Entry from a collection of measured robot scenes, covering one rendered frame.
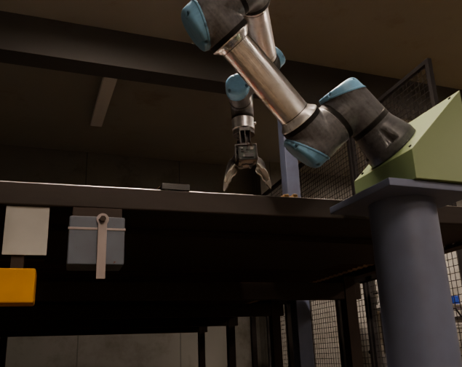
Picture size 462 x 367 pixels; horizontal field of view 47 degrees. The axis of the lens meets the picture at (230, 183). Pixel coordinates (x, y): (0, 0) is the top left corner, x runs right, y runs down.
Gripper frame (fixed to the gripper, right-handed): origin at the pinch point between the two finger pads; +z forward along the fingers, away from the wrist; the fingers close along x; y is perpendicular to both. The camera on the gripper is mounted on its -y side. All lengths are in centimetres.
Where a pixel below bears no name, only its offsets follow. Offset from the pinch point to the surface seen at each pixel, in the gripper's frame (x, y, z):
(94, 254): -41, 36, 25
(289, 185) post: 43, -195, -61
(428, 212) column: 42, 39, 19
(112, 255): -37, 35, 25
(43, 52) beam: -134, -191, -173
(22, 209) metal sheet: -58, 38, 13
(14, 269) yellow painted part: -58, 41, 28
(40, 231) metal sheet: -54, 37, 19
